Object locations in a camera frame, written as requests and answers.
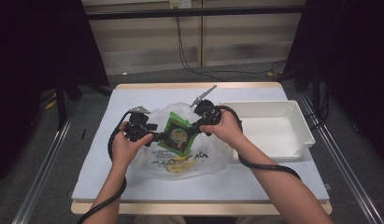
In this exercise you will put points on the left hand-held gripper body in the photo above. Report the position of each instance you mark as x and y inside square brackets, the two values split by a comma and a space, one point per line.
[137, 124]

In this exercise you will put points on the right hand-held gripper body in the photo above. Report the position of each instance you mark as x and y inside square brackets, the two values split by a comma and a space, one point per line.
[208, 113]

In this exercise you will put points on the green snack packet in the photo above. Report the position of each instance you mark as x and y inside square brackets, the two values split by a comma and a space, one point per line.
[177, 135]

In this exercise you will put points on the clear plastic bag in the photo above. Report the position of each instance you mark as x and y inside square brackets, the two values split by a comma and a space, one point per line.
[211, 158]

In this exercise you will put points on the white plastic bin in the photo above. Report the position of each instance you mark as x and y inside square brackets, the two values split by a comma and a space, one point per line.
[273, 130]

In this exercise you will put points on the person's right hand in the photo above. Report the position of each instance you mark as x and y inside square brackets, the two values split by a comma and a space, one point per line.
[227, 130]

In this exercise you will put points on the person's left hand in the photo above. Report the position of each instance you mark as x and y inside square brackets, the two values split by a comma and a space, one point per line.
[124, 152]

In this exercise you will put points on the small black floor item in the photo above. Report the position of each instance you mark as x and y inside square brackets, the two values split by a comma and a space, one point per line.
[83, 133]

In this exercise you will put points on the white table mat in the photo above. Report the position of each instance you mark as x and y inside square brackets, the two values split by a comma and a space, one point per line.
[96, 168]

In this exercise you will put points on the wooden table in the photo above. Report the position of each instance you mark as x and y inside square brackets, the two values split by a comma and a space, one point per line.
[196, 208]

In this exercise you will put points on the black stand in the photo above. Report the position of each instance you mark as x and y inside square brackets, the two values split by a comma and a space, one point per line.
[315, 90]
[61, 105]

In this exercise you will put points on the small yellow floor item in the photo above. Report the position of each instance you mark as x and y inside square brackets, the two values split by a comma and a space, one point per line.
[50, 104]

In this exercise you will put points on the black horizontal bar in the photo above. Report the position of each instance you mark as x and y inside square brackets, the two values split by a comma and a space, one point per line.
[196, 12]

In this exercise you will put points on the dark curtain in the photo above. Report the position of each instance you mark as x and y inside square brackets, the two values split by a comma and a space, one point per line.
[358, 62]
[31, 62]

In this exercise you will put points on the metal floor rail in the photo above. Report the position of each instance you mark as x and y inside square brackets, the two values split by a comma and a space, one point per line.
[345, 161]
[40, 177]

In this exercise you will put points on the white wall socket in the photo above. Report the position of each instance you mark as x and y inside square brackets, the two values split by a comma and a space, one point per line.
[180, 3]

